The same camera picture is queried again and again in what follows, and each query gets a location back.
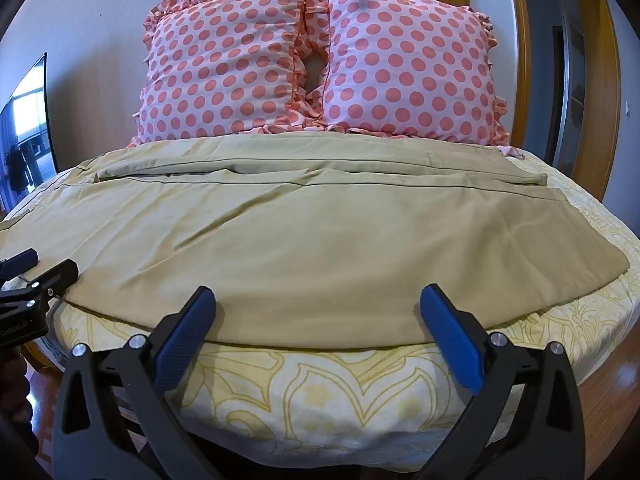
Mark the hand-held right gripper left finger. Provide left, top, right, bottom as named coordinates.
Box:
left=52, top=286, right=224, bottom=480

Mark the wooden door frame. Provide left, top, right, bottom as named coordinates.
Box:
left=415, top=0, right=623, bottom=201

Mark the person's left hand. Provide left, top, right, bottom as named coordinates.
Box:
left=0, top=345, right=33, bottom=428

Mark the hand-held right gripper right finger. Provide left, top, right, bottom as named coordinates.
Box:
left=412, top=284, right=595, bottom=480

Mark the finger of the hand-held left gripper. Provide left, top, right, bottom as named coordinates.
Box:
left=15, top=259, right=80, bottom=311
left=0, top=248, right=40, bottom=281

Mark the yellow floral patterned bed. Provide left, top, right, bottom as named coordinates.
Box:
left=0, top=132, right=640, bottom=456

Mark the olive green sheet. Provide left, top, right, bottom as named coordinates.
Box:
left=0, top=136, right=630, bottom=351

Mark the pink polka dot pillow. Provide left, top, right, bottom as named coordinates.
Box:
left=131, top=0, right=326, bottom=147
left=306, top=0, right=511, bottom=147

